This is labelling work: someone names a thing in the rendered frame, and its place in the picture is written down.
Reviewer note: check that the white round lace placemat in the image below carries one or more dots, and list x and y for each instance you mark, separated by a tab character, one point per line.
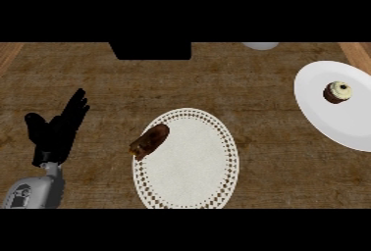
191	160

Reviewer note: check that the black box appliance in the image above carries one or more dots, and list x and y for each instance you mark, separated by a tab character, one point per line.
151	50

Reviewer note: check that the cream frosted chocolate cupcake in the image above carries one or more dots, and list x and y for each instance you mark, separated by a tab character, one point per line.
338	92

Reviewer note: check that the brown chocolate pastry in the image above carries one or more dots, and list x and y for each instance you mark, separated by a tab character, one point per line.
150	141

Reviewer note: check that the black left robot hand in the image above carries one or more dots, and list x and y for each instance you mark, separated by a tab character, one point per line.
57	130

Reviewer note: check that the pale grey round object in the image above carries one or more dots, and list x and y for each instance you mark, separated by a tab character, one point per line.
261	45

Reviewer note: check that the white round plate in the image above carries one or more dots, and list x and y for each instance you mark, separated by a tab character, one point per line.
338	108

